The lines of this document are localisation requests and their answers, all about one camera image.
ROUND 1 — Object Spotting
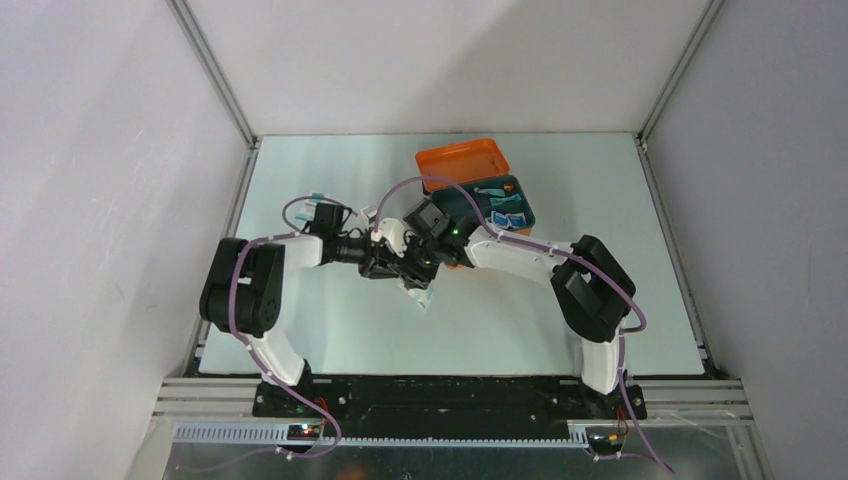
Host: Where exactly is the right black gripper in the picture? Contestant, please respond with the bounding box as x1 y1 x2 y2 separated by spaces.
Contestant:
388 232 443 290

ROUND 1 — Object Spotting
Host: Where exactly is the long white teal packet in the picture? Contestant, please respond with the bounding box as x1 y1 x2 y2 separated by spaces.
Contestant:
396 279 433 311

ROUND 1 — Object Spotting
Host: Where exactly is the small blue white sachet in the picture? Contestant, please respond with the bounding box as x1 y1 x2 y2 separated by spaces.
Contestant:
489 211 511 230

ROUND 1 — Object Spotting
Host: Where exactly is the teal divided tray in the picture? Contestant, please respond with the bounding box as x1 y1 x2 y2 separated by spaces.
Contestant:
430 175 536 235

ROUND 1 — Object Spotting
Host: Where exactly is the teal small packet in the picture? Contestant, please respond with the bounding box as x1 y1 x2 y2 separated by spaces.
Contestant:
474 187 506 198

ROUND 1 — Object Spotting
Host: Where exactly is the orange medicine box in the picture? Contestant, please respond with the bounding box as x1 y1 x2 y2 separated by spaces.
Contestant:
415 138 519 234

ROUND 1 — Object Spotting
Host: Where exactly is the teal wrapper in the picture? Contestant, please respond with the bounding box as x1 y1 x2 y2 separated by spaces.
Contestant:
490 195 522 206

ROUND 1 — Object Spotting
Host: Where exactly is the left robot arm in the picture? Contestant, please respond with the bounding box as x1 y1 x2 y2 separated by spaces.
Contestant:
199 200 410 417

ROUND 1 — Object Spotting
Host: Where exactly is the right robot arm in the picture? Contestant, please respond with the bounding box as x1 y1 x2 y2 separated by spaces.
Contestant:
403 199 635 418

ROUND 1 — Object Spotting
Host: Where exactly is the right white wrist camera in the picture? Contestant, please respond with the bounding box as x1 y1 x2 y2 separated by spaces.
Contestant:
370 218 407 258

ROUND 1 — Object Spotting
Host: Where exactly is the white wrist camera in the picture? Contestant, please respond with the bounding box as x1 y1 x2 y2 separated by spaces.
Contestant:
370 218 407 258
357 205 377 231

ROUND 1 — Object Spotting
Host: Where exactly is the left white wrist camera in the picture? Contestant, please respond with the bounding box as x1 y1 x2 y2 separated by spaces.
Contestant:
357 205 377 231

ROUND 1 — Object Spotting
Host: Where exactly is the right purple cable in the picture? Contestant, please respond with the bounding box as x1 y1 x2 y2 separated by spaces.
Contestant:
372 175 677 475

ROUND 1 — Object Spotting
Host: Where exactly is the purple cable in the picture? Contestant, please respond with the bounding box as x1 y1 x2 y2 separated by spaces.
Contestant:
372 175 677 475
226 195 359 460

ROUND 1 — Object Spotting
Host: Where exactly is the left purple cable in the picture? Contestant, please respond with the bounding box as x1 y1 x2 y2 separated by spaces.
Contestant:
226 195 359 460

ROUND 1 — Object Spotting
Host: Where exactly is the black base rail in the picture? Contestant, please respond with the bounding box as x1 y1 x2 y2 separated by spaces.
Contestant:
252 375 647 441

